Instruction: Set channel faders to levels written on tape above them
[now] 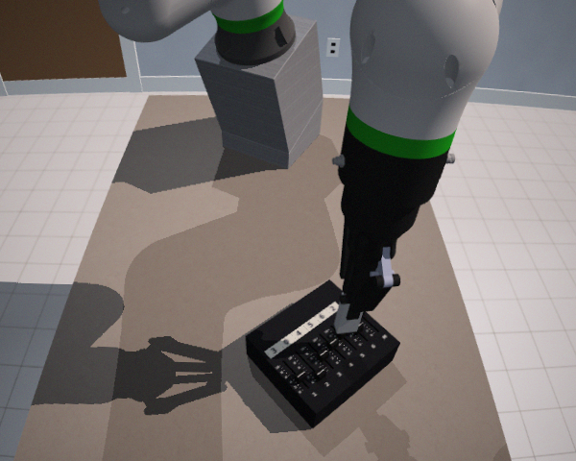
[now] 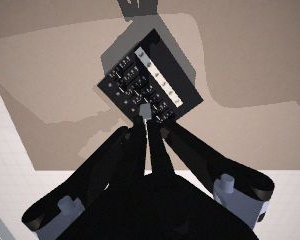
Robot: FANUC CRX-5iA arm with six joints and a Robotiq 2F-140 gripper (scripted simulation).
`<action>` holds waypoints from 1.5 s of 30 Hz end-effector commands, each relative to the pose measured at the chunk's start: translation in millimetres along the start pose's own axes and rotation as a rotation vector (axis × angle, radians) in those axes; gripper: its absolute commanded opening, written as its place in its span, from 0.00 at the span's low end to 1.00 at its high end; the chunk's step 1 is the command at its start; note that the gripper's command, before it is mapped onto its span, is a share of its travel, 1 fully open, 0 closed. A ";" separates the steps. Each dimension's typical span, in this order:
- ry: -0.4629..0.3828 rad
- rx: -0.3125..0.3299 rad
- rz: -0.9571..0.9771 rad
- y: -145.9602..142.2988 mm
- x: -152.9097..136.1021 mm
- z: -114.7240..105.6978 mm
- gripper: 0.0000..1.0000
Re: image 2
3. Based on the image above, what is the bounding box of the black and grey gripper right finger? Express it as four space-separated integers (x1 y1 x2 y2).
145 103 275 240

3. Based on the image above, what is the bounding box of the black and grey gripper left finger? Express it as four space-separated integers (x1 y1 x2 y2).
21 104 148 240

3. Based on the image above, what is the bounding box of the black lighting desk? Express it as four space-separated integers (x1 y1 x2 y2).
97 28 204 123

